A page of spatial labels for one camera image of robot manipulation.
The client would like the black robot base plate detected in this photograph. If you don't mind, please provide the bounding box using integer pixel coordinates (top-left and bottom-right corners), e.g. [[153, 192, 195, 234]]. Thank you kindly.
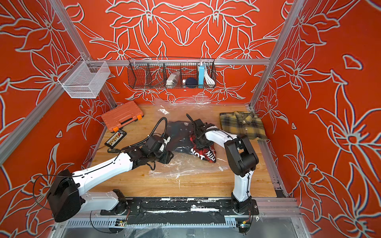
[[100, 198, 259, 225]]

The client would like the olive plaid shirt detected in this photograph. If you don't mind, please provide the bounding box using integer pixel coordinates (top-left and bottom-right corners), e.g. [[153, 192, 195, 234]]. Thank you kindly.
[[220, 111, 267, 140]]

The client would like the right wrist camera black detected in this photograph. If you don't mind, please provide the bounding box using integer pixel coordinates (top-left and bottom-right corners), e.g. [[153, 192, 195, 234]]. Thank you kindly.
[[193, 119, 206, 132]]

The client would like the clear plastic vacuum bag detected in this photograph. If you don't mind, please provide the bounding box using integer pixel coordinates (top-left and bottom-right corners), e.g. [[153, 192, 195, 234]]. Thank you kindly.
[[149, 99, 229, 178]]

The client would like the black screwdriver bit holder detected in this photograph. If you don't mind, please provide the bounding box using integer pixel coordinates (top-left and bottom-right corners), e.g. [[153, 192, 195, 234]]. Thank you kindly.
[[104, 130, 127, 149]]

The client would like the dark blue round object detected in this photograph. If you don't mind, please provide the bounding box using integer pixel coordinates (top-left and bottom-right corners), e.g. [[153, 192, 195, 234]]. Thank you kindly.
[[185, 77, 198, 88]]

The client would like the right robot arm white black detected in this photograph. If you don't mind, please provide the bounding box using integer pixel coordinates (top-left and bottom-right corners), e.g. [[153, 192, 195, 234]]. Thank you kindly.
[[192, 119, 259, 215]]

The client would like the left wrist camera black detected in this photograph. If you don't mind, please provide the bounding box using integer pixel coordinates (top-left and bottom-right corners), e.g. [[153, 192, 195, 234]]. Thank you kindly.
[[145, 134, 171, 153]]

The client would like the black yellow screwdriver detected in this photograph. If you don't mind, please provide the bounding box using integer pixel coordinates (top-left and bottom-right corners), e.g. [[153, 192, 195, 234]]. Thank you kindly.
[[107, 148, 124, 154]]

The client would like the red black plaid shirt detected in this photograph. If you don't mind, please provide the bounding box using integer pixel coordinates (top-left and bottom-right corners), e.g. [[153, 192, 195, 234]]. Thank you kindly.
[[190, 134, 216, 163]]

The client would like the grey bagged item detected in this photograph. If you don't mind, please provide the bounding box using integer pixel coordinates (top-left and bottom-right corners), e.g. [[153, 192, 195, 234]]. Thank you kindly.
[[166, 71, 181, 89]]

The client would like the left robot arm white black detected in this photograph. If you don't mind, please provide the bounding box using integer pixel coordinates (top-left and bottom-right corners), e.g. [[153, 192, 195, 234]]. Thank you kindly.
[[47, 146, 174, 223]]

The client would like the white cable duct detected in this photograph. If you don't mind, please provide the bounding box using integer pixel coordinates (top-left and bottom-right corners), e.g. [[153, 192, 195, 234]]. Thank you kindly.
[[66, 218, 239, 229]]

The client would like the black wire wall basket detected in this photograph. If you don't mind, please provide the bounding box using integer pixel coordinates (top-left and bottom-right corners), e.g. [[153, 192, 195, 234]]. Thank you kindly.
[[127, 57, 217, 89]]

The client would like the clear plastic wall bin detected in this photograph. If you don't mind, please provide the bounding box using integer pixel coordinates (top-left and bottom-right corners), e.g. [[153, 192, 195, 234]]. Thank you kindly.
[[59, 61, 111, 99]]

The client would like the white cable bundle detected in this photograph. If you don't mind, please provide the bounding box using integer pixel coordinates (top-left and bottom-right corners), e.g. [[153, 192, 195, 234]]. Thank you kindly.
[[204, 69, 216, 87]]

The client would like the orange tool case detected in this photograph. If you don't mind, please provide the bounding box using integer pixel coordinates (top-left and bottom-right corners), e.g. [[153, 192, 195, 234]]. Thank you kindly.
[[101, 101, 144, 133]]

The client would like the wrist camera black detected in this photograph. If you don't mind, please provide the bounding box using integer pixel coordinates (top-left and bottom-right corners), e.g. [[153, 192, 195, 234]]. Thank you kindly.
[[145, 134, 171, 153], [193, 119, 206, 132]]

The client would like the light blue box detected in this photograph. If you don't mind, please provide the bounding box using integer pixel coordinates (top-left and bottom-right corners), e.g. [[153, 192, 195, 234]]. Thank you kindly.
[[198, 62, 205, 88]]

